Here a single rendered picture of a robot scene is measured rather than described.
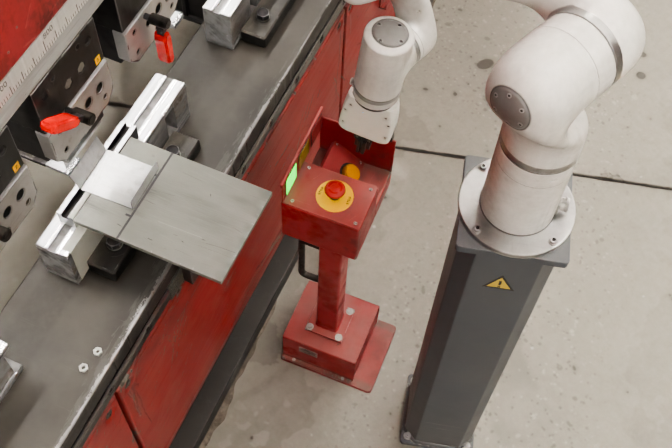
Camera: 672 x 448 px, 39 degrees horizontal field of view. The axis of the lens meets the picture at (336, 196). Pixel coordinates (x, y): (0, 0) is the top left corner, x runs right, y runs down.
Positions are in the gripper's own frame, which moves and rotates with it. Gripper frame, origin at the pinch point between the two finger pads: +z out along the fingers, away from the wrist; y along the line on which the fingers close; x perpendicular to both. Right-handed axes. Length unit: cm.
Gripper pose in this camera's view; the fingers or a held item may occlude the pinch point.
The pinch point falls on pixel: (363, 141)
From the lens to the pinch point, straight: 178.4
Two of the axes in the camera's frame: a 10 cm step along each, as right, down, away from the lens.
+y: 9.2, 3.8, -1.0
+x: 3.7, -7.8, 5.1
